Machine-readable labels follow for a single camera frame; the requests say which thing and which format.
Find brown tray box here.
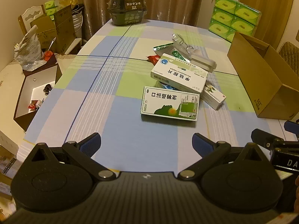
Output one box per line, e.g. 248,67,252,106
13,56,63,126

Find white carved chair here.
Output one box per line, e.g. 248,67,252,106
18,5,46,35

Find dark green noodle pack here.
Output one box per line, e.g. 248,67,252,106
107,0,149,26

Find cardboard box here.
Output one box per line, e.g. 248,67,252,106
227,31,299,121

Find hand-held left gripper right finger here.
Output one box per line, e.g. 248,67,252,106
178,133,271,181

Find printed paper box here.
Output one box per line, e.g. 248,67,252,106
0,145,19,200

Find shiny beige curtain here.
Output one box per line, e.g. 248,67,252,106
53,0,204,42

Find white printed plastic bag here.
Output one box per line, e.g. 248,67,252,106
14,24,45,71

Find tall brown carton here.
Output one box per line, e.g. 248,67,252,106
55,5,75,54

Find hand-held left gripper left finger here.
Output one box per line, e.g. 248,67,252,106
22,133,116,181

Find golden brown curtain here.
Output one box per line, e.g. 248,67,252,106
238,0,297,49

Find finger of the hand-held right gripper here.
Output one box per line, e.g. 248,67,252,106
251,128,285,148
284,121,299,134

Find yellow plastic bag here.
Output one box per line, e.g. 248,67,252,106
59,0,77,8

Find white plastic case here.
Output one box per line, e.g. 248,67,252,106
190,52,216,73

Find quilted chair cover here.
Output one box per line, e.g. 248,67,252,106
278,41,299,75

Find white green medicine box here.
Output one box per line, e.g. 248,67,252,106
140,86,201,121

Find red wrapped candies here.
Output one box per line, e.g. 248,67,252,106
28,99,45,110

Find clear plastic packaging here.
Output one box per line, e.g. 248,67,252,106
171,33,195,54

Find stack of green tissue packs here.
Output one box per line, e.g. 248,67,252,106
208,0,262,43

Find red snack packet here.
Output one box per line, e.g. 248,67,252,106
147,54,161,64

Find single green tissue pack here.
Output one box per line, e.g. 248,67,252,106
44,0,61,9

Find small white medicine box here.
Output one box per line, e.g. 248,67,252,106
200,84,226,111

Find checkered tablecloth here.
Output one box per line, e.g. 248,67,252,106
17,19,299,175

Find silver green pouch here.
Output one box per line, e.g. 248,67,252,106
153,43,187,61

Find cream side table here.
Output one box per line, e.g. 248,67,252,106
0,59,56,145

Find white blue medicine box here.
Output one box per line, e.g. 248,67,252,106
151,53,208,95

